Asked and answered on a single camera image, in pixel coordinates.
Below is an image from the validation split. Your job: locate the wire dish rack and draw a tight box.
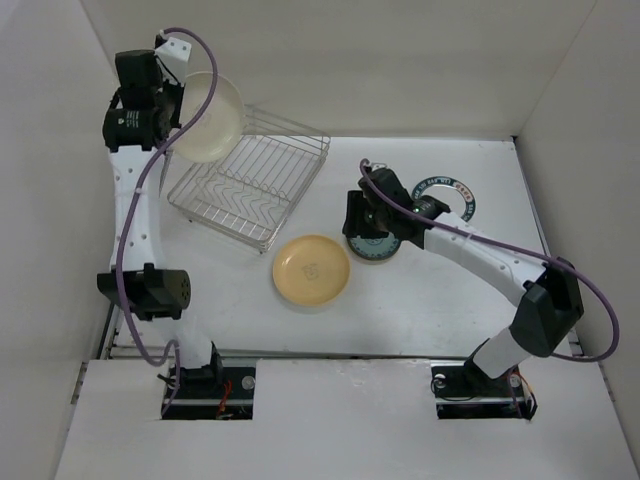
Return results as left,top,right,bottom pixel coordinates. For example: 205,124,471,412
167,106,331,253

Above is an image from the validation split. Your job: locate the white plate dark lettered rim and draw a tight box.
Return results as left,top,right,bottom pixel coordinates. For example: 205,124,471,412
411,176,477,222

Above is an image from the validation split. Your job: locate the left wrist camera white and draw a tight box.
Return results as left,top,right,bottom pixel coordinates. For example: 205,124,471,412
155,34,192,83

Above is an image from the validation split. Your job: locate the cream plate front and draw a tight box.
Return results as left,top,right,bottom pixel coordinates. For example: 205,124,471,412
272,234,351,308

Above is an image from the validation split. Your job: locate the cream plate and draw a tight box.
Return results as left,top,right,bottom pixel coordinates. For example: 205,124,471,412
173,72,246,163
272,234,351,308

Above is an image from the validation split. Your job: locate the blue patterned small plate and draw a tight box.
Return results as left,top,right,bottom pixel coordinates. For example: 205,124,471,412
346,234,401,262

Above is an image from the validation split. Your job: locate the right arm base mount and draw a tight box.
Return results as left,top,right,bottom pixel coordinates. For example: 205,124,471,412
430,363,538,421

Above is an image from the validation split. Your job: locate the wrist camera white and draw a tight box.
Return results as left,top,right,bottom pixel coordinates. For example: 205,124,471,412
366,160,388,172
155,34,192,83

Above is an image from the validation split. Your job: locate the aluminium frame rail left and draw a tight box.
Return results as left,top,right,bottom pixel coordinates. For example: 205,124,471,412
95,303,123,360

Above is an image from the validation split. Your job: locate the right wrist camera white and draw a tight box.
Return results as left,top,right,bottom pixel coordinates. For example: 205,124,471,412
366,160,388,172

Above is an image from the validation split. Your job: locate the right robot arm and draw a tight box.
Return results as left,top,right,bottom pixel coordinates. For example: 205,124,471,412
342,163,584,398

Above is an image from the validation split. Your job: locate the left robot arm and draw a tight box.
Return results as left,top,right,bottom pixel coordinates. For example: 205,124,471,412
97,38,224,397

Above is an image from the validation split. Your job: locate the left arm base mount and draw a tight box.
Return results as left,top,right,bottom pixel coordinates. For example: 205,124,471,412
157,348,257,421

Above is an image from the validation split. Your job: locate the cream plate back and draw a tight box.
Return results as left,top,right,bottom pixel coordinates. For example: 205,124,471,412
173,72,246,163

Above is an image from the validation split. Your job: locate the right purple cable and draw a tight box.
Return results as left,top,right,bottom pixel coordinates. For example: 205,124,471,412
358,158,621,421

